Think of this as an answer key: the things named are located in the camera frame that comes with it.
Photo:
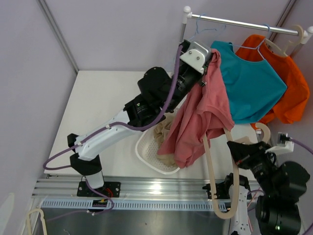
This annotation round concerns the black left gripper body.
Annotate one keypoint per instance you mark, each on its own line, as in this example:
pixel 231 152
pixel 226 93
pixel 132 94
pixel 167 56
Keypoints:
pixel 186 82

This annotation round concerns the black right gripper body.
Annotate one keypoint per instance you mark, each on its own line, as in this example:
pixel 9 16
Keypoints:
pixel 260 161

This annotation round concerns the pink t shirt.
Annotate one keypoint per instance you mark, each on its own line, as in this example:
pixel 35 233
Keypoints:
pixel 206 111

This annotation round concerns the beige t shirt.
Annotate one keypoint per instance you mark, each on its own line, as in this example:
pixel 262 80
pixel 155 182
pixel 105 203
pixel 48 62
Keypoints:
pixel 160 133

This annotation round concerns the beige plastic hanger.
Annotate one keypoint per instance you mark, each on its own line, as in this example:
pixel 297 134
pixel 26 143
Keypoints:
pixel 219 164

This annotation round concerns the teal t shirt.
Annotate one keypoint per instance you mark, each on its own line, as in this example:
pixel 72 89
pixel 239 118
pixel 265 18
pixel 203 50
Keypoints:
pixel 253 88

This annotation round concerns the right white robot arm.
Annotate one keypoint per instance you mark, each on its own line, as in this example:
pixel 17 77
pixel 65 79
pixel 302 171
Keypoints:
pixel 276 210

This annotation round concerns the orange t shirt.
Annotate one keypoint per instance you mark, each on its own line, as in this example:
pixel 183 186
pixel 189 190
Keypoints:
pixel 290 108

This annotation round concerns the beige hanger under orange shirt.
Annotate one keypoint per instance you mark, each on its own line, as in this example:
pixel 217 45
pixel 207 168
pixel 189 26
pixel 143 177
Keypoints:
pixel 282 52

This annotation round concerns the beige hanger bottom left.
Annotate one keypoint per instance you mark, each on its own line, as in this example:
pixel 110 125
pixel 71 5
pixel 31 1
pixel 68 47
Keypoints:
pixel 31 219

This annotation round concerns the white perforated plastic basket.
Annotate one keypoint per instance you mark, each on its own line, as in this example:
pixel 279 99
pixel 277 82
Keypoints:
pixel 146 150

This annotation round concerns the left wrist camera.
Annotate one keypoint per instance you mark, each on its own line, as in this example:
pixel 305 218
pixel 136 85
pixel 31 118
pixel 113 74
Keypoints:
pixel 197 56

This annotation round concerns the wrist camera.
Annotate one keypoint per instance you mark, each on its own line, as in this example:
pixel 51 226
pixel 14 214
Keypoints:
pixel 284 145
pixel 197 56

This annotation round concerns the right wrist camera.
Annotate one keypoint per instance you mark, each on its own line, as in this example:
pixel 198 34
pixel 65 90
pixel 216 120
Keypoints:
pixel 284 145

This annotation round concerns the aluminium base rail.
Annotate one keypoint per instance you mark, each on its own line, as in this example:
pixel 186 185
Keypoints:
pixel 132 188

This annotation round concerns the white slotted cable duct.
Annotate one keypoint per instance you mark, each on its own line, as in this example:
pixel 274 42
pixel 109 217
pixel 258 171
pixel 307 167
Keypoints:
pixel 130 205

